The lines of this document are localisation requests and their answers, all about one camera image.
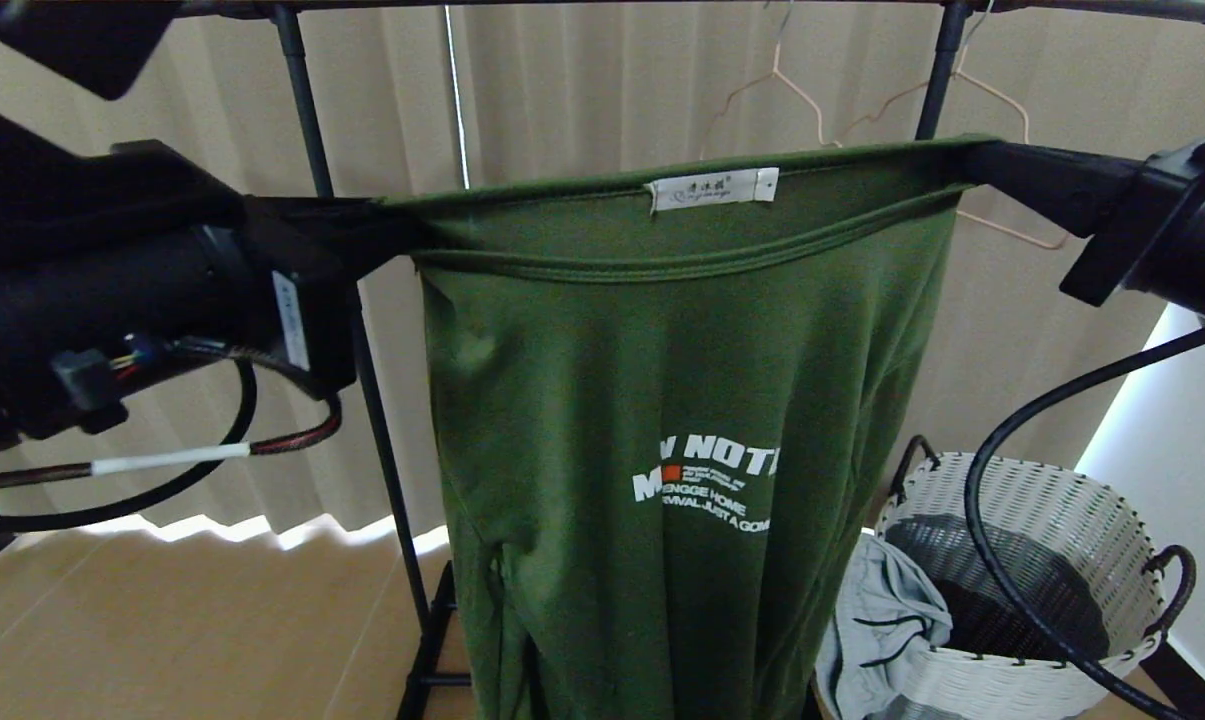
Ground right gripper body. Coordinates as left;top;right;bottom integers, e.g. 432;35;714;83
1059;128;1205;323

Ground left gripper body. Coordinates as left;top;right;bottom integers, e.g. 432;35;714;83
0;195;363;441

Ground green printed shirt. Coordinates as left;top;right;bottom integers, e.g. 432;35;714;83
382;133;998;720

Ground pink clothes hanger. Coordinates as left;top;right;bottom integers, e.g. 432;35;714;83
700;0;843;161
842;0;1071;251

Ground black clothes rack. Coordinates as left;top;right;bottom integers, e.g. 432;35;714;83
177;0;1205;720

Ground white laundry basket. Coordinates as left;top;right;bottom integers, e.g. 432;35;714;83
872;435;1198;720

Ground beige curtain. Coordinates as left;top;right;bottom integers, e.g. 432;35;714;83
0;0;1205;551

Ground pale grey shorts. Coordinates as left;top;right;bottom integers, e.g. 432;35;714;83
814;533;955;720

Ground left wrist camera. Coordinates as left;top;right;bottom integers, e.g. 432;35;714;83
0;0;248;246

